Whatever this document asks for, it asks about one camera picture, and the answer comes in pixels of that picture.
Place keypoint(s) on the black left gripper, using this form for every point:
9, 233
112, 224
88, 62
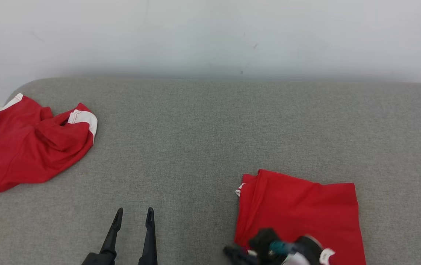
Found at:
98, 260

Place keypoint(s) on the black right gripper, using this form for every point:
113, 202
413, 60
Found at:
308, 248

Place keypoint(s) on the red jersey with black lettering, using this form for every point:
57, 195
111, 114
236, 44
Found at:
298, 209

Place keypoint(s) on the red shorts with white stripe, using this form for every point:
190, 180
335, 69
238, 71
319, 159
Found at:
26, 154

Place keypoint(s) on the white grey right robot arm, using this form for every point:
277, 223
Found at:
328, 255

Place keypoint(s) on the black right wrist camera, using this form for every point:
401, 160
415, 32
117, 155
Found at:
263, 239

